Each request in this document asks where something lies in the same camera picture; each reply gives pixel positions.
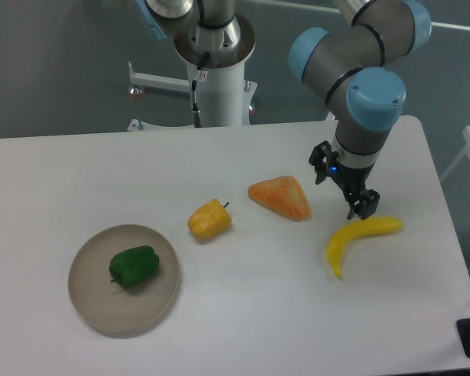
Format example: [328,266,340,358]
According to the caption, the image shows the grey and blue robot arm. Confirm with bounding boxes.
[136,1,432,219]

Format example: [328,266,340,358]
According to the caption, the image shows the orange triangular bread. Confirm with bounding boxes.
[248,175,312,221]

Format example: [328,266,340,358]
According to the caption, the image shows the green bell pepper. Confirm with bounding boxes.
[109,245,160,288]

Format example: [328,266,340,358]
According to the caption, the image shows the yellow banana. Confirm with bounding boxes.
[326,216,404,280]

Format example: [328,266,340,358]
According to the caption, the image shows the yellow bell pepper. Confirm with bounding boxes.
[187,199,232,241]

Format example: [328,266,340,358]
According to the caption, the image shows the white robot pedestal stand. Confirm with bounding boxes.
[128,13,257,128]

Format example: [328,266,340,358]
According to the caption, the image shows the beige round plate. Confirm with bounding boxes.
[67,225,180,338]

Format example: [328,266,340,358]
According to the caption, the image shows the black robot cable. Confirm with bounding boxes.
[190,51,211,128]

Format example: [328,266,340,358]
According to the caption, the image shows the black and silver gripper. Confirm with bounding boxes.
[309,137,380,220]

